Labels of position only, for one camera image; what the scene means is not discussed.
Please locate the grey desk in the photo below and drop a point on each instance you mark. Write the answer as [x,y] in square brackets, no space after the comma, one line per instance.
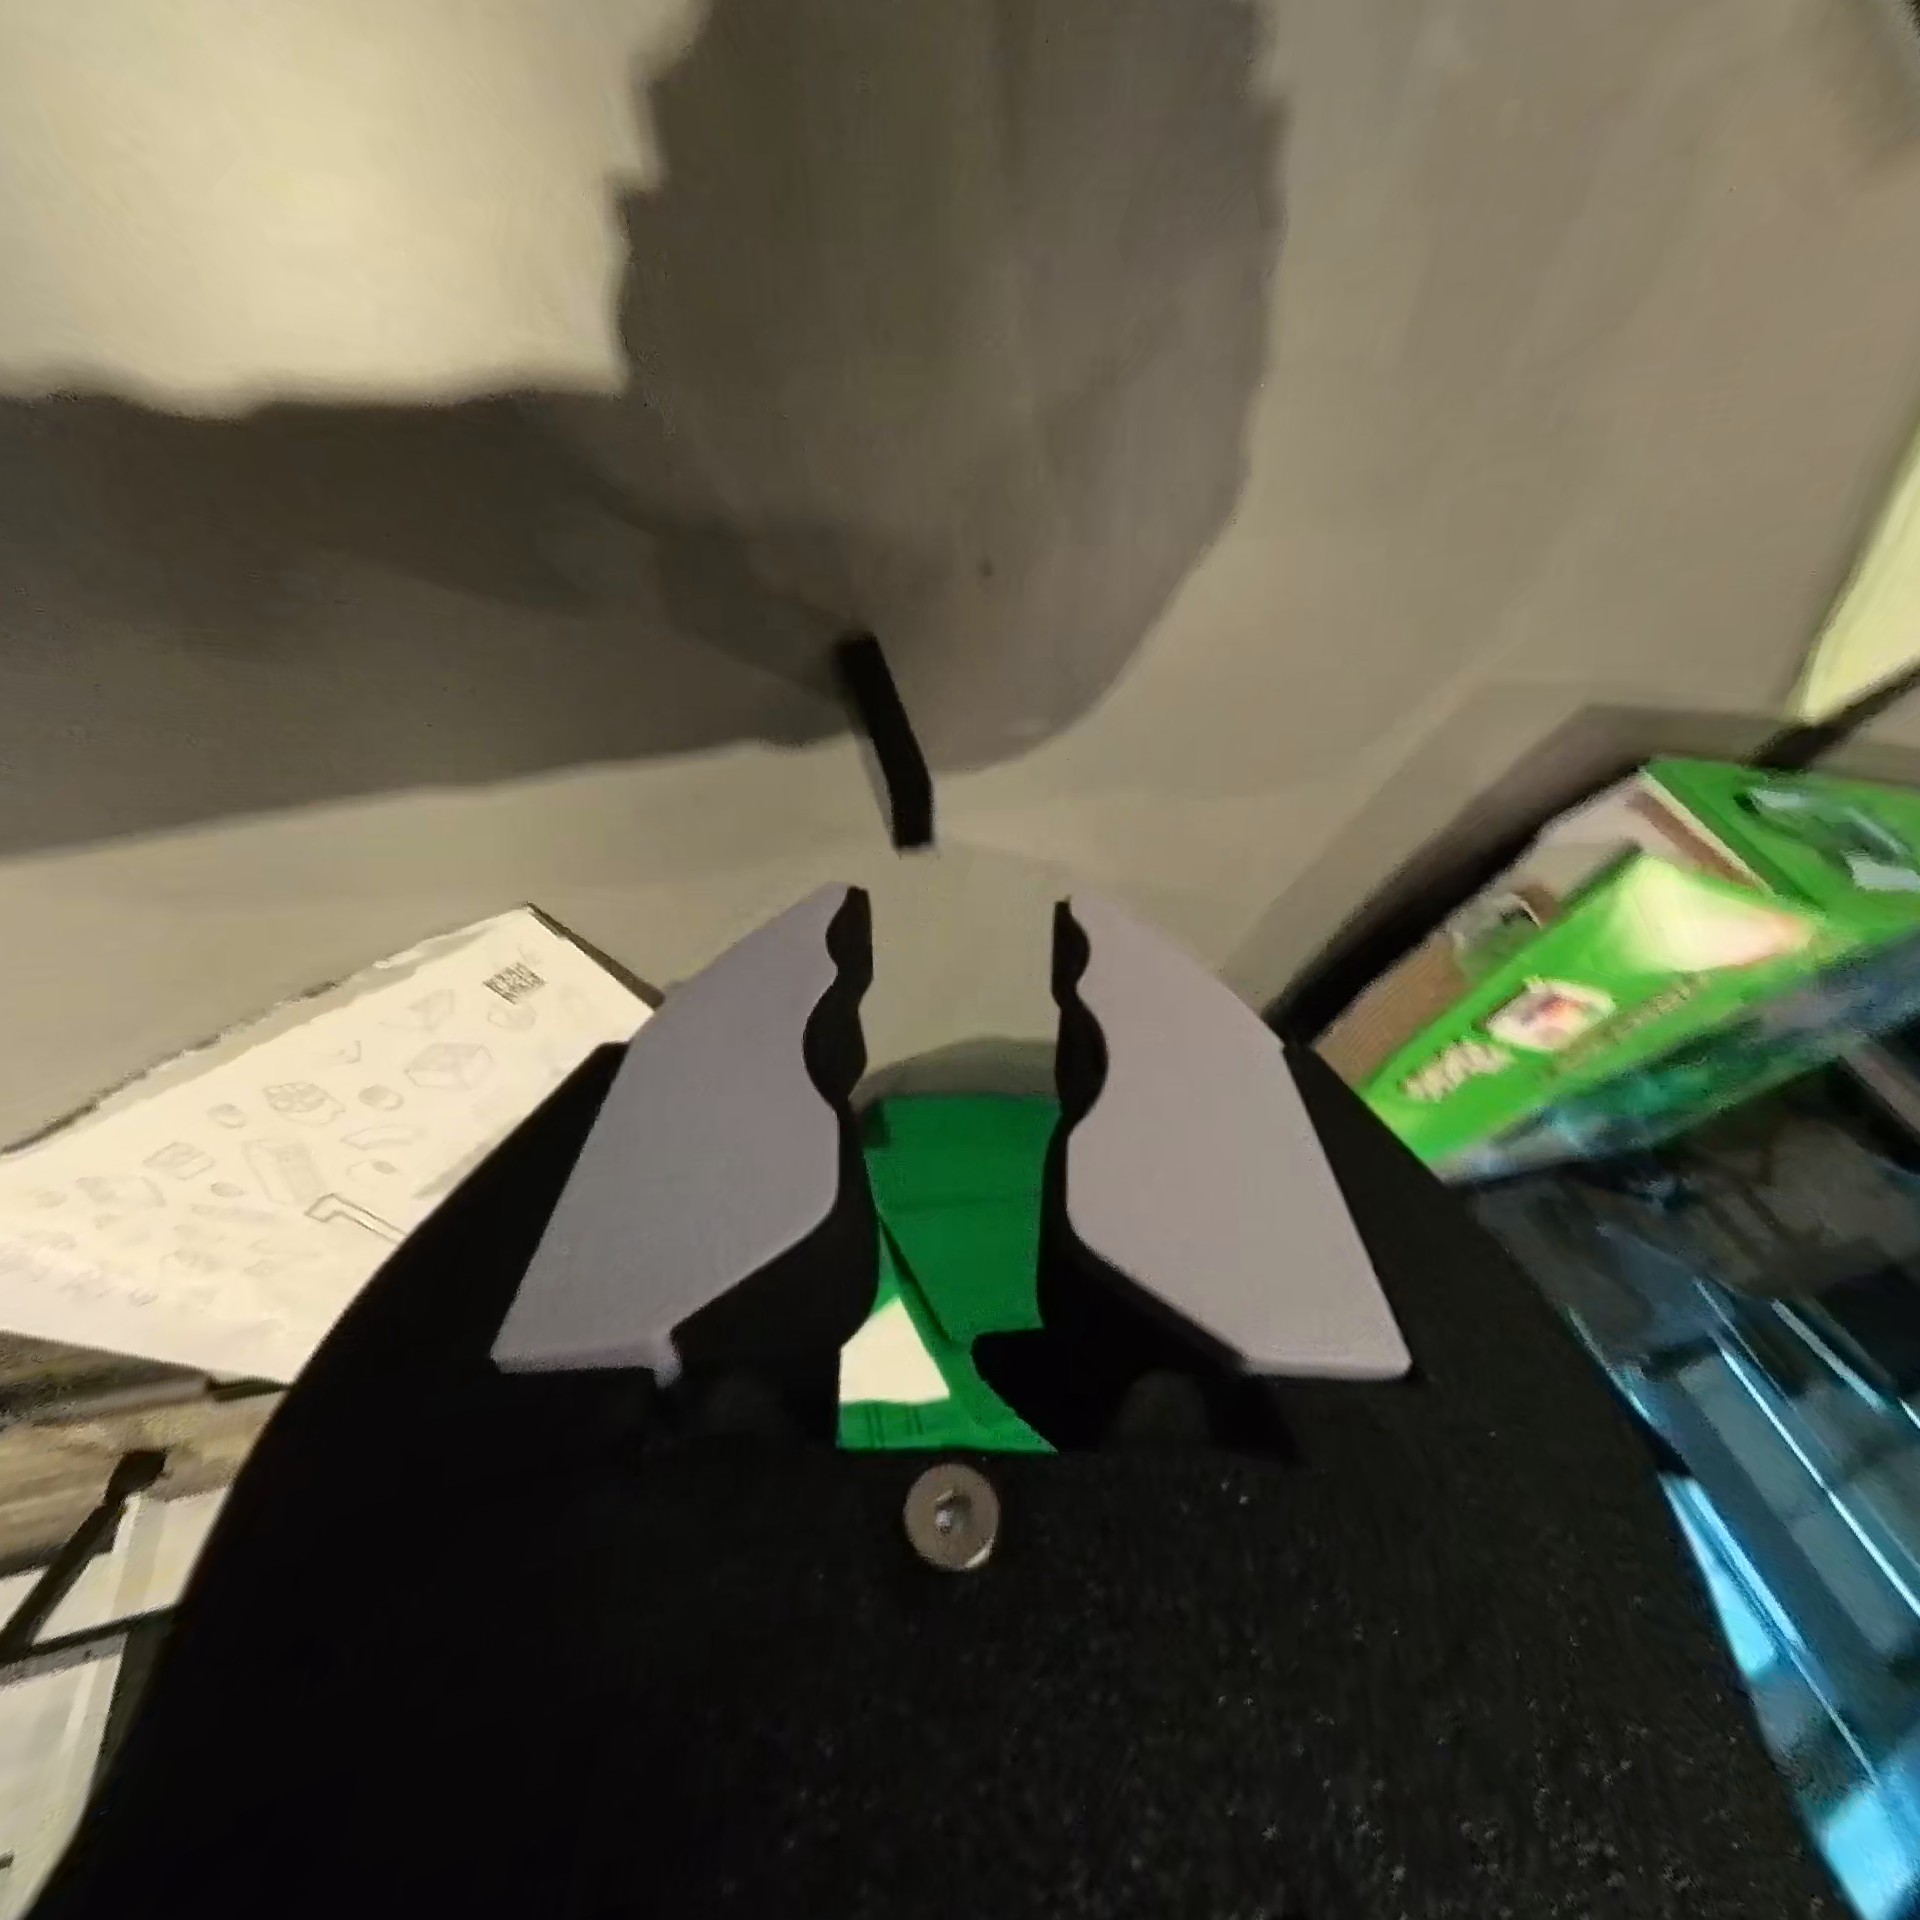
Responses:
[1499,452]

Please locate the black plate brick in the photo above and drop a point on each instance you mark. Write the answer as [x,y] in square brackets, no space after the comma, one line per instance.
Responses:
[888,750]

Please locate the green plastic bin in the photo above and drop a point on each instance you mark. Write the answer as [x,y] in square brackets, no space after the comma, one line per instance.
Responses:
[944,1202]

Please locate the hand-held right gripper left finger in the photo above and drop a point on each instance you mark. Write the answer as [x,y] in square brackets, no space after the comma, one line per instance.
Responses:
[675,1172]

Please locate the green toy box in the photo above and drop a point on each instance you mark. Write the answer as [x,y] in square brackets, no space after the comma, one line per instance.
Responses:
[1651,990]

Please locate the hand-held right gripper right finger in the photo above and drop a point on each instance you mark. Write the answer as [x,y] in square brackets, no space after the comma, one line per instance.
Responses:
[1213,1184]

